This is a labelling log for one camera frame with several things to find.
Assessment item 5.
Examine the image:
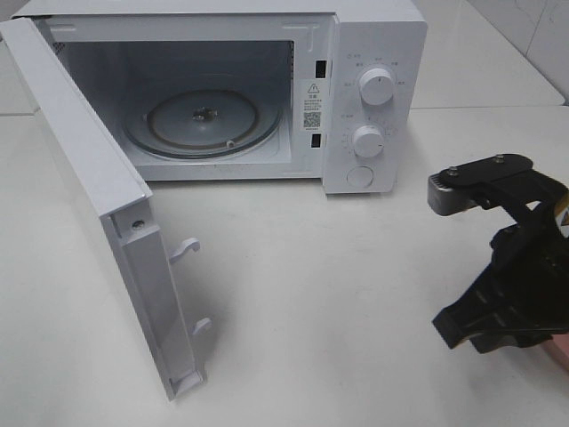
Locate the lower white timer knob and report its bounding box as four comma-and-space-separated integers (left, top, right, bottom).
352, 125, 385, 158

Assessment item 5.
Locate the white microwave oven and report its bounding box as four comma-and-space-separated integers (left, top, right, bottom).
9, 1, 428, 194

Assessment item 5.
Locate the glass microwave turntable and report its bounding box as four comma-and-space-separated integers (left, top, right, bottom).
123, 88, 283, 159

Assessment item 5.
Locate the pink round plate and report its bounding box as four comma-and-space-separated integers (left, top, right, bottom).
543, 334, 569, 370

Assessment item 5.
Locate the white microwave door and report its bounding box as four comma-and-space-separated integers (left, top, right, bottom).
1, 18, 211, 399

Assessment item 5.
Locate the upper white power knob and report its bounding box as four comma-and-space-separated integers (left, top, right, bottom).
357, 65, 396, 106

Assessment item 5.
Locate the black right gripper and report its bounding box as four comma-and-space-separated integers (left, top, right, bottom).
432, 169, 568, 354

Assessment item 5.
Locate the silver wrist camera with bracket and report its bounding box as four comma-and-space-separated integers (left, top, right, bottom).
428, 154, 567, 222

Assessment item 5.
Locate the round white door button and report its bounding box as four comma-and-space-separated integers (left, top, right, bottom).
347, 166, 374, 189

